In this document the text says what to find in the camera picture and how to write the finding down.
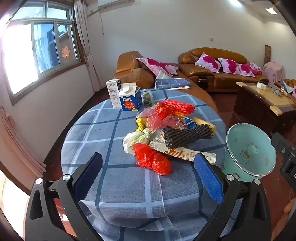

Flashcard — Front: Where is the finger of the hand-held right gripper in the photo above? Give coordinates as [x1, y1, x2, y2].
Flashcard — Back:
[270, 132, 296, 154]

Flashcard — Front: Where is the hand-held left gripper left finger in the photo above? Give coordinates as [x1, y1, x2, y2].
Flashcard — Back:
[25, 152, 103, 241]

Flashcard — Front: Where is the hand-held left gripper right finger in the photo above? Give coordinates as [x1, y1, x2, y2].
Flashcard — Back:
[194, 153, 272, 241]

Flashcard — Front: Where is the teal plastic bin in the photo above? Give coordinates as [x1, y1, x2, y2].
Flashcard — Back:
[222, 123, 277, 183]

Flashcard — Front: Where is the white snack wrapper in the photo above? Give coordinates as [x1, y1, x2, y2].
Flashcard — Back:
[149, 136, 216, 165]

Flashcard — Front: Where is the dark foam fruit net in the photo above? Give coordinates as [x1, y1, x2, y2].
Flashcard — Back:
[162, 124, 213, 149]

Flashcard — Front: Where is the long yellow wrapper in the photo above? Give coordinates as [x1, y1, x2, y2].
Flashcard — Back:
[193, 117, 216, 132]

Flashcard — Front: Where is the red plastic bag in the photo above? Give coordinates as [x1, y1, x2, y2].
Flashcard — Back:
[133, 143, 173, 176]

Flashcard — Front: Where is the white and yellow plastic bag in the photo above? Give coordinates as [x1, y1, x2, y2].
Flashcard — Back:
[122, 128, 160, 154]

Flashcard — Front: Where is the small yellow wrapper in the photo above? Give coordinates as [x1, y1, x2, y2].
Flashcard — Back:
[135, 117, 148, 131]

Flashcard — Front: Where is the pink translucent plastic bag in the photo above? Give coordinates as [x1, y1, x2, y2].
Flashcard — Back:
[139, 108, 185, 130]

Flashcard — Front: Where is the red foam fruit net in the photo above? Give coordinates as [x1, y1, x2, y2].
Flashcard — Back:
[155, 100, 196, 120]

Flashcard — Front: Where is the person's right hand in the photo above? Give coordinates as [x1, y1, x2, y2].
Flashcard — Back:
[284, 199, 296, 214]

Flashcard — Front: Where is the blue plaid tablecloth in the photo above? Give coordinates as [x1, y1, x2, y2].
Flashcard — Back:
[60, 88, 227, 241]

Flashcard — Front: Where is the wooden coffee table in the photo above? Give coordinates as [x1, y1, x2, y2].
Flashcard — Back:
[231, 82, 296, 139]

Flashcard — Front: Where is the light blue plastic packet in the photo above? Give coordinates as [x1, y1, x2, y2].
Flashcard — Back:
[281, 81, 294, 93]

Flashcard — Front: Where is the brown leather armchair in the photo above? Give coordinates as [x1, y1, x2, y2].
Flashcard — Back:
[277, 79, 296, 98]

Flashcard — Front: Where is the pink cloth cover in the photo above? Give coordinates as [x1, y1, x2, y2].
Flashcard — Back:
[262, 61, 285, 84]

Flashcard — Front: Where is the pale pink floral pillow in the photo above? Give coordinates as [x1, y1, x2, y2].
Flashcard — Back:
[249, 62, 263, 76]

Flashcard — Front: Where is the pink pleated curtain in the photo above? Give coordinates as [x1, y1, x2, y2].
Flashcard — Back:
[0, 107, 47, 179]

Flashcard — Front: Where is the brown leather three-seat sofa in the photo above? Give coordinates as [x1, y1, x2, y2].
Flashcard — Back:
[178, 47, 269, 93]

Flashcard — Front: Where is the blue milk carton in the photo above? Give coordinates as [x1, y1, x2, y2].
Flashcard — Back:
[118, 83, 142, 112]

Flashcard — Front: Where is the white milk carton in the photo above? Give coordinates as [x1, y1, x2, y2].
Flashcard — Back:
[106, 78, 122, 109]

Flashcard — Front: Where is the wooden board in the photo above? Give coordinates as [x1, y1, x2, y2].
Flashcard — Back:
[264, 45, 271, 67]

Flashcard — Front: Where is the clear packet of dark snacks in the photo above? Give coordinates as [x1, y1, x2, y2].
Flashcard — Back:
[141, 90, 154, 108]

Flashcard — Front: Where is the folded blue plaid sheet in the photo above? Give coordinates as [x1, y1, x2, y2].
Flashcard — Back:
[154, 77, 191, 90]

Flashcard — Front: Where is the brown leather chaise sofa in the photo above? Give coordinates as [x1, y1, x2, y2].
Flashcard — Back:
[114, 50, 220, 114]

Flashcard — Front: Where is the window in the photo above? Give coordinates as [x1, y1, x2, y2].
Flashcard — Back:
[0, 0, 81, 105]

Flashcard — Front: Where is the pale curtain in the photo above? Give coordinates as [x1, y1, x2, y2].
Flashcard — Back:
[73, 0, 103, 93]

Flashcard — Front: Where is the white air conditioner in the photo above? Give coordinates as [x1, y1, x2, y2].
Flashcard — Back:
[97, 0, 125, 11]

